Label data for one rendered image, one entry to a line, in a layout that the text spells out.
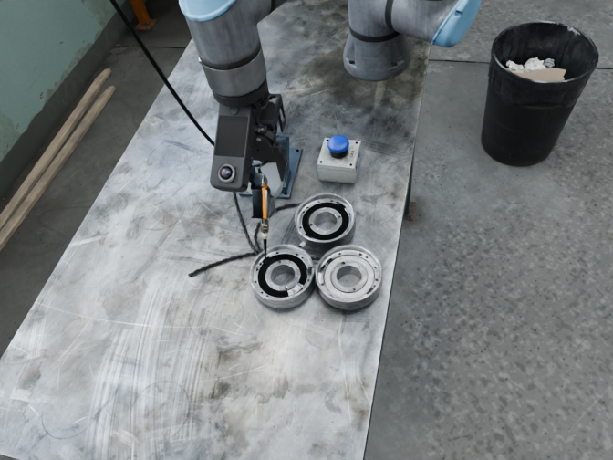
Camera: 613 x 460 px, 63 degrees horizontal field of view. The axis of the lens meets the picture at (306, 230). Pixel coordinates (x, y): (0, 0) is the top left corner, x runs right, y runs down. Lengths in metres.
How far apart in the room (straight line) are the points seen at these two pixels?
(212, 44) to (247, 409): 0.49
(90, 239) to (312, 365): 0.49
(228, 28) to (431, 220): 1.43
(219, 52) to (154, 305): 0.46
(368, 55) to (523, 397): 1.06
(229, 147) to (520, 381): 1.24
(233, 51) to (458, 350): 1.27
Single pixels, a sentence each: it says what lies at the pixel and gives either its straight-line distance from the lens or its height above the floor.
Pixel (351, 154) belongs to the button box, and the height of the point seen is 0.85.
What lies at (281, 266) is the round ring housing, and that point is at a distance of 0.83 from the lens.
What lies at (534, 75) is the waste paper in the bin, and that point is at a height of 0.35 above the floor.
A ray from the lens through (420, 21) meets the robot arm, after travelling 1.03.
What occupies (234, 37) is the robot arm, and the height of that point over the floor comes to 1.21.
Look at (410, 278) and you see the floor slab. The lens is 1.76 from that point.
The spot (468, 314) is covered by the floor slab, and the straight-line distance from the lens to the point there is 1.72.
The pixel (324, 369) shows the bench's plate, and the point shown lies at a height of 0.80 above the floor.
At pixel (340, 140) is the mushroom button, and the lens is 0.93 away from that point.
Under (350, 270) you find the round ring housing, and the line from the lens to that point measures 0.83.
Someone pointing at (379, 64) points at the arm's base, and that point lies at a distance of 1.15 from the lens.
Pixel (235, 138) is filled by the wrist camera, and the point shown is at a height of 1.09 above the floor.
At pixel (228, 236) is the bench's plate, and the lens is 0.92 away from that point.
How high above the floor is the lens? 1.52
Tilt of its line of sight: 54 degrees down
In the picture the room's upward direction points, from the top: 11 degrees counter-clockwise
